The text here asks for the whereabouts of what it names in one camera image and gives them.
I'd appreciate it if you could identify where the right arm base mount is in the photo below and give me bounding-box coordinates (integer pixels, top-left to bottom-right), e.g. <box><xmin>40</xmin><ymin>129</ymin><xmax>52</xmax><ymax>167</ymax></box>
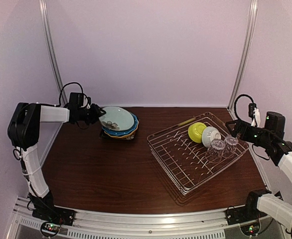
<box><xmin>225</xmin><ymin>206</ymin><xmax>267</xmax><ymax>226</ymax></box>

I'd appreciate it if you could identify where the white grid pattern bowl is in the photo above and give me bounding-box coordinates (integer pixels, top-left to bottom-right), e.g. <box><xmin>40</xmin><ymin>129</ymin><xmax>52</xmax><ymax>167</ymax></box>
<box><xmin>201</xmin><ymin>126</ymin><xmax>221</xmax><ymax>148</ymax></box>

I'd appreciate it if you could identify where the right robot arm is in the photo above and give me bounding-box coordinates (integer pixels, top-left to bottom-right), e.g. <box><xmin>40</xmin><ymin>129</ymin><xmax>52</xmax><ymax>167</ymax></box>
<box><xmin>225</xmin><ymin>112</ymin><xmax>292</xmax><ymax>238</ymax></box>

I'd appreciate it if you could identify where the pale green flower plate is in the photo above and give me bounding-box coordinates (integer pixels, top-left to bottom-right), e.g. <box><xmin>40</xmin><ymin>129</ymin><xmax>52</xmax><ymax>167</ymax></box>
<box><xmin>99</xmin><ymin>107</ymin><xmax>135</xmax><ymax>131</ymax></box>

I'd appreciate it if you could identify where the left black cable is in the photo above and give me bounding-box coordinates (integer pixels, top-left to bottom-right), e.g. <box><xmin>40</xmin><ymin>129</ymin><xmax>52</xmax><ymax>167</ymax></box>
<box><xmin>58</xmin><ymin>82</ymin><xmax>85</xmax><ymax>105</ymax></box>

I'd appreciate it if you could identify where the right black cable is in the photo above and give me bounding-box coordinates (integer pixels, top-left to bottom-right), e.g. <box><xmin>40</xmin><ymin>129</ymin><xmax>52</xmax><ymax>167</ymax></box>
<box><xmin>233</xmin><ymin>94</ymin><xmax>258</xmax><ymax>120</ymax></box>

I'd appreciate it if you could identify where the lime green bowl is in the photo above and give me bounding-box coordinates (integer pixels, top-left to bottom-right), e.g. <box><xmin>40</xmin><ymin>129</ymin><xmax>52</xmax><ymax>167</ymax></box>
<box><xmin>187</xmin><ymin>122</ymin><xmax>207</xmax><ymax>143</ymax></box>

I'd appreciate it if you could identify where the aluminium frame post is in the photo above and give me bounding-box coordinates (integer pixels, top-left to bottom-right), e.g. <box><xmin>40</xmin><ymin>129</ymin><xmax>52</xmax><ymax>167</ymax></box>
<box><xmin>227</xmin><ymin>0</ymin><xmax>259</xmax><ymax>112</ymax></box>
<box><xmin>39</xmin><ymin>0</ymin><xmax>67</xmax><ymax>105</ymax></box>

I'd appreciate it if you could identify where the left aluminium frame post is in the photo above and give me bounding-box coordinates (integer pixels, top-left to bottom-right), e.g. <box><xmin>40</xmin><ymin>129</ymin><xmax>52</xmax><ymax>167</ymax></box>
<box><xmin>39</xmin><ymin>0</ymin><xmax>67</xmax><ymax>105</ymax></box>

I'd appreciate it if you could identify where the black cable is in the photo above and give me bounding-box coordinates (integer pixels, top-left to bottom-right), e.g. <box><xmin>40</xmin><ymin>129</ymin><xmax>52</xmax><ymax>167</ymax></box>
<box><xmin>233</xmin><ymin>94</ymin><xmax>258</xmax><ymax>120</ymax></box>
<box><xmin>58</xmin><ymin>82</ymin><xmax>85</xmax><ymax>105</ymax></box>

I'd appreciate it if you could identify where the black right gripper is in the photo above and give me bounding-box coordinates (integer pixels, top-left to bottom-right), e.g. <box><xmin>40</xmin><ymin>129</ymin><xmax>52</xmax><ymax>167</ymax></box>
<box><xmin>226</xmin><ymin>119</ymin><xmax>273</xmax><ymax>148</ymax></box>

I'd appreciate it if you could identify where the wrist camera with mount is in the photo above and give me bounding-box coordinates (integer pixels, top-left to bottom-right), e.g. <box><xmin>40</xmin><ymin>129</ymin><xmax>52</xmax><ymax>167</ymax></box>
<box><xmin>68</xmin><ymin>92</ymin><xmax>90</xmax><ymax>110</ymax></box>
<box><xmin>248</xmin><ymin>103</ymin><xmax>261</xmax><ymax>127</ymax></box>

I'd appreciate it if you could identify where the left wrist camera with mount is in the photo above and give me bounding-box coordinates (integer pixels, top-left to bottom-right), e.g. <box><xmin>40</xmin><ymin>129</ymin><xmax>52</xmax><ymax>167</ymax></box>
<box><xmin>68</xmin><ymin>92</ymin><xmax>90</xmax><ymax>110</ymax></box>

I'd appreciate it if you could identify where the black square floral plate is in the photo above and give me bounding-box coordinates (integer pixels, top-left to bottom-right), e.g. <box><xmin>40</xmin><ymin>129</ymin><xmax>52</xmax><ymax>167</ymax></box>
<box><xmin>99</xmin><ymin>130</ymin><xmax>136</xmax><ymax>141</ymax></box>

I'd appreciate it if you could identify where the right aluminium frame post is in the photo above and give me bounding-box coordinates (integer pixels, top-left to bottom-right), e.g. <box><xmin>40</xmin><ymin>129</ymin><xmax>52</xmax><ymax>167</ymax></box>
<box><xmin>227</xmin><ymin>0</ymin><xmax>259</xmax><ymax>112</ymax></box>

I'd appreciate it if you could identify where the clear glass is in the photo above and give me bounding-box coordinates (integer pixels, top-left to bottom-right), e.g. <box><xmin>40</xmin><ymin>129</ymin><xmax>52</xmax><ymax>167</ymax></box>
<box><xmin>222</xmin><ymin>135</ymin><xmax>239</xmax><ymax>158</ymax></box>
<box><xmin>205</xmin><ymin>139</ymin><xmax>225</xmax><ymax>164</ymax></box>

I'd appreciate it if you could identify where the blue polka dot plate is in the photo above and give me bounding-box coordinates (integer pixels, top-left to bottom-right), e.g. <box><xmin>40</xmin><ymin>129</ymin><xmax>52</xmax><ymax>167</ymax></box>
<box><xmin>102</xmin><ymin>112</ymin><xmax>139</xmax><ymax>131</ymax></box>

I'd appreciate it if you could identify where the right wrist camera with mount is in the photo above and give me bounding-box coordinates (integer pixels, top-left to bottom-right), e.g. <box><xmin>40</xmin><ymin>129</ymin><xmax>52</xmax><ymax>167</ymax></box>
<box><xmin>248</xmin><ymin>103</ymin><xmax>261</xmax><ymax>127</ymax></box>

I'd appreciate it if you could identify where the chrome wire dish rack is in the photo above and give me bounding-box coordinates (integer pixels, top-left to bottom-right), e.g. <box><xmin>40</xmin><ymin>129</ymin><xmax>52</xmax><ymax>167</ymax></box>
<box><xmin>147</xmin><ymin>112</ymin><xmax>248</xmax><ymax>195</ymax></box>

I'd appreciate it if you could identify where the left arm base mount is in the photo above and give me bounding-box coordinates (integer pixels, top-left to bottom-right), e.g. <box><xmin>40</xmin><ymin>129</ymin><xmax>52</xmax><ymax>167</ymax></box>
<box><xmin>31</xmin><ymin>194</ymin><xmax>76</xmax><ymax>227</ymax></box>

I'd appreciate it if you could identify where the yellow polka dot plate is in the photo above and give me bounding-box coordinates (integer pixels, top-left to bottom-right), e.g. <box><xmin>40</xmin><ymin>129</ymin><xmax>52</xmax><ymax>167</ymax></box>
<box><xmin>102</xmin><ymin>128</ymin><xmax>138</xmax><ymax>139</ymax></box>

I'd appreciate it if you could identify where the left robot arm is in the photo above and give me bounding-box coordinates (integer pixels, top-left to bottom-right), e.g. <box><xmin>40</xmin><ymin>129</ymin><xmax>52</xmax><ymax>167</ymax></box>
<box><xmin>7</xmin><ymin>103</ymin><xmax>106</xmax><ymax>221</ymax></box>

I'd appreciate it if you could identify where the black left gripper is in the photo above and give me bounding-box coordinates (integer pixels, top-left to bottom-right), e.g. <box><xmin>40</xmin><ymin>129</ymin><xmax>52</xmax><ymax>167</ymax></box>
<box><xmin>77</xmin><ymin>103</ymin><xmax>105</xmax><ymax>124</ymax></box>

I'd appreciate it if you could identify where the front aluminium rail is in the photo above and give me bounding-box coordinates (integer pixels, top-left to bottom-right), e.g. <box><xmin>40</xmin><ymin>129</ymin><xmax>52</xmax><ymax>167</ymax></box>
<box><xmin>5</xmin><ymin>196</ymin><xmax>292</xmax><ymax>239</ymax></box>

